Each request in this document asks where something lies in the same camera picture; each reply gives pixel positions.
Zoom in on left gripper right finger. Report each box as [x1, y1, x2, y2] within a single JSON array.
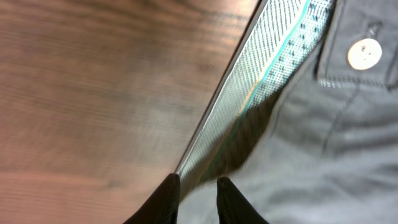
[[216, 177, 269, 224]]

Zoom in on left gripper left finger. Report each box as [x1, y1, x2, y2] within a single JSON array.
[[123, 174, 180, 224]]

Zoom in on grey cotton shorts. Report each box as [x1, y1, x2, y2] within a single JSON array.
[[178, 0, 397, 223]]

